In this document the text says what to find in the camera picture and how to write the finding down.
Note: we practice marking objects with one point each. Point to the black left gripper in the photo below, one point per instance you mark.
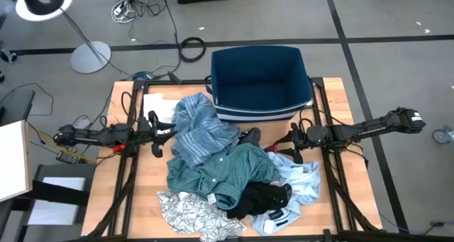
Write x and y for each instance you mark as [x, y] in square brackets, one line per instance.
[155, 135]

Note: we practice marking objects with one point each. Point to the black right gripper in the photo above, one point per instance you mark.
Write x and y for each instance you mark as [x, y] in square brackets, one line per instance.
[299, 139]

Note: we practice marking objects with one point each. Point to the maroon cloth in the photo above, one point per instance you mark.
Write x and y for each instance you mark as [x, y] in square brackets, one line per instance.
[271, 149]

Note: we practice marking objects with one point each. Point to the white cloth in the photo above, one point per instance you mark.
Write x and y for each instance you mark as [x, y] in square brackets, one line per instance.
[159, 105]

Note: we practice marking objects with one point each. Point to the pale blue shirt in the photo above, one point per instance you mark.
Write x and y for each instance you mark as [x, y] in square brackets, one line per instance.
[301, 178]

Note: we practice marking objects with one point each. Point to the dark grey Puma garment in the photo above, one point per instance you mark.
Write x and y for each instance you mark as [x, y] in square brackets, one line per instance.
[252, 135]

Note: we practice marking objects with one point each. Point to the blue striped garment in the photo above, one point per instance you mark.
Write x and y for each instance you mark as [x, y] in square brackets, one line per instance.
[202, 128]

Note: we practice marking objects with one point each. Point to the green dotted button shirt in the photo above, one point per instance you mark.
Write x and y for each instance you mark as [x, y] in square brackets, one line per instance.
[227, 171]

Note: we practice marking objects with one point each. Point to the white black leaf-print garment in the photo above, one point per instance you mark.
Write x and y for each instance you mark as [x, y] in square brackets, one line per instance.
[191, 213]

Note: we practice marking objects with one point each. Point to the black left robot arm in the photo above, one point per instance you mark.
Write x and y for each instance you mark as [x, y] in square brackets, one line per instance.
[106, 135]

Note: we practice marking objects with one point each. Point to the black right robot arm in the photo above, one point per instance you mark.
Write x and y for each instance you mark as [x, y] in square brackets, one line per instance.
[354, 130]

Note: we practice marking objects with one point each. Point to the red clip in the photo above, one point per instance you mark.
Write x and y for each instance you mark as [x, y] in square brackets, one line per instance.
[118, 148]

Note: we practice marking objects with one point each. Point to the white power adapter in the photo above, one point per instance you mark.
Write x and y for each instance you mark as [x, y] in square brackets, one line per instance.
[81, 123]

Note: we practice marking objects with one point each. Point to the black power supply box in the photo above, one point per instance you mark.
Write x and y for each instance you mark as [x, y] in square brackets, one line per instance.
[69, 157]

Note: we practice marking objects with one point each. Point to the white floor lamp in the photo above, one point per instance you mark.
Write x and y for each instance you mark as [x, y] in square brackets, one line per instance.
[90, 57]

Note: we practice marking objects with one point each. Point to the grey shelf cart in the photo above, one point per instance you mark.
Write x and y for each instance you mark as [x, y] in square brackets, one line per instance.
[56, 171]

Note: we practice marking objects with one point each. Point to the white power strip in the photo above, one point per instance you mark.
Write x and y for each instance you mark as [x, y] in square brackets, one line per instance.
[118, 8]

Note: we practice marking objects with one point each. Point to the grey caster wheel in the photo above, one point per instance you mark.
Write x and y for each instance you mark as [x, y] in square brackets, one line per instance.
[441, 135]

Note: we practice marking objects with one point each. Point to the white board with wooden edge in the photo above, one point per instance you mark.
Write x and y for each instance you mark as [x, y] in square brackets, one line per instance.
[12, 160]

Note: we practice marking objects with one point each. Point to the black wheeled equipment foot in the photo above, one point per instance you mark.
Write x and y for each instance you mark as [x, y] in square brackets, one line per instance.
[8, 54]

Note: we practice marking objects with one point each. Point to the black aluminium table frame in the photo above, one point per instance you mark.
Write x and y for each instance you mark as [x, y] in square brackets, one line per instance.
[159, 82]

